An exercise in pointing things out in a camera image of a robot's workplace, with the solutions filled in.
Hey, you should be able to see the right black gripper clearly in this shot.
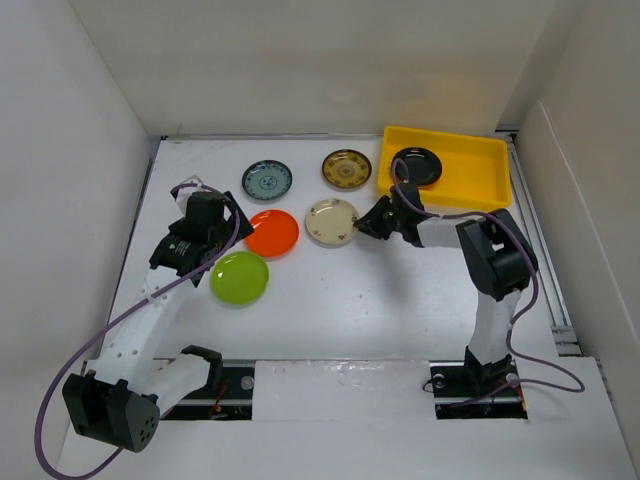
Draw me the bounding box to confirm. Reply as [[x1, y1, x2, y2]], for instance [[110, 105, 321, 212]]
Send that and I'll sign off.
[[353, 194, 405, 240]]

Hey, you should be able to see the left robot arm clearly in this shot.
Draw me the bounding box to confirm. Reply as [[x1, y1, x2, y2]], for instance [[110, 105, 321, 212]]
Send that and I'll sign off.
[[62, 183, 253, 452]]

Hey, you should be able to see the yellow plastic bin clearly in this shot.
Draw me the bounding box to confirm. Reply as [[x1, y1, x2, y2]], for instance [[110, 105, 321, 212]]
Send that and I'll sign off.
[[377, 126, 512, 212]]

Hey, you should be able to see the green plate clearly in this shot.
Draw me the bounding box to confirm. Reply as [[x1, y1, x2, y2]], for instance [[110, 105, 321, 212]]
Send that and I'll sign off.
[[210, 251, 270, 305]]

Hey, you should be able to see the black plate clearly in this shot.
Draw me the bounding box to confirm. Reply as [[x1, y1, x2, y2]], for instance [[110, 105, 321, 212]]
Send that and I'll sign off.
[[393, 147, 443, 187]]

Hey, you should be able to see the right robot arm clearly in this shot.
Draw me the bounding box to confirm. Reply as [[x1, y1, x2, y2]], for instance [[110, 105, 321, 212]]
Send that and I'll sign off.
[[354, 183, 538, 394]]

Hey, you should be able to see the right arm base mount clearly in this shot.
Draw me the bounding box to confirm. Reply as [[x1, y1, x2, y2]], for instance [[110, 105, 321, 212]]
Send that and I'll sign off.
[[423, 361, 528, 420]]

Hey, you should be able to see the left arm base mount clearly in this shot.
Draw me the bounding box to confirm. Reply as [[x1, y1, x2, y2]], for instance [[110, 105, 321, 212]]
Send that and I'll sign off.
[[163, 360, 256, 421]]

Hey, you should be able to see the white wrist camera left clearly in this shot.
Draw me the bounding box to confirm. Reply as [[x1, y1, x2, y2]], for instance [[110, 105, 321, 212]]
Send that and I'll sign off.
[[170, 175, 203, 214]]

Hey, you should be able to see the cream floral plate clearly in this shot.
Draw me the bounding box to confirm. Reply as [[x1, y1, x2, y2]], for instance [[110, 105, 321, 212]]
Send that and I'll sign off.
[[304, 198, 359, 247]]

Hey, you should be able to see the gold brown patterned plate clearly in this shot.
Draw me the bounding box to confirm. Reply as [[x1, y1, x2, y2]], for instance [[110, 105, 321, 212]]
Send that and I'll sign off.
[[321, 149, 372, 190]]

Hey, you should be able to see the blue patterned plate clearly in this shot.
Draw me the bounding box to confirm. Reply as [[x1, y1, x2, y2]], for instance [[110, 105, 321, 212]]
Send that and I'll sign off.
[[241, 160, 293, 201]]

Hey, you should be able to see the orange plate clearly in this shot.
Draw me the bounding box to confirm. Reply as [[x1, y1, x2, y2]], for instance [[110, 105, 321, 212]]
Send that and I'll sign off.
[[245, 209, 300, 258]]

